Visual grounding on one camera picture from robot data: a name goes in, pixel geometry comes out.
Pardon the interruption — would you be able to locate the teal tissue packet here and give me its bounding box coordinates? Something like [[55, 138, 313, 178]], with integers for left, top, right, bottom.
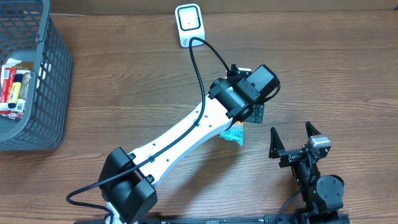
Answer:
[[220, 123, 244, 146]]

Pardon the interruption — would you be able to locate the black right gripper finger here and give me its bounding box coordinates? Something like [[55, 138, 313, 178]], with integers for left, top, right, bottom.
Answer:
[[269, 127, 285, 159], [305, 121, 321, 138]]

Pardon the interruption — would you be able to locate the yellow highlighter black cap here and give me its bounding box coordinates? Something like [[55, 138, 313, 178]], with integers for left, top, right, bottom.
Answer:
[[7, 73, 24, 109]]

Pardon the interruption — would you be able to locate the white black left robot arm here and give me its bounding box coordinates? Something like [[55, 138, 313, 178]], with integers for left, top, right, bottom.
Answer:
[[99, 65, 280, 223]]

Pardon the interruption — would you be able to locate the brown transparent snack bag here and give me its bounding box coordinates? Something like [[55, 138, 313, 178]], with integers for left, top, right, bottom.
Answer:
[[15, 61, 34, 100]]

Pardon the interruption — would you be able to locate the white patterned wrapper packet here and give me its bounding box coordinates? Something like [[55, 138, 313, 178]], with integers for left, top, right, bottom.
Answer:
[[1, 58, 25, 119]]

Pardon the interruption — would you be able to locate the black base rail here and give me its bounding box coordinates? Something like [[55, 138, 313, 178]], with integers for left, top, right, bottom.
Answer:
[[74, 214, 351, 224]]

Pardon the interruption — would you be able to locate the grey plastic mesh basket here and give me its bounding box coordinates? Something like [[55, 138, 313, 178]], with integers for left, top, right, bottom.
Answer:
[[1, 0, 73, 151]]

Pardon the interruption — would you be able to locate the white barcode scanner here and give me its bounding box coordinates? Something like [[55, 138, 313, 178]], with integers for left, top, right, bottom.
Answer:
[[175, 3, 205, 48]]

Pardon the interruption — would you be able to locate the red snack bar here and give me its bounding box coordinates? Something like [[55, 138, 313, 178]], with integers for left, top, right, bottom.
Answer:
[[1, 67, 16, 103]]

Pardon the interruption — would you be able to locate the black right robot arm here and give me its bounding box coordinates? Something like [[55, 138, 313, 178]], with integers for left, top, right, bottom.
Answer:
[[269, 121, 349, 223]]

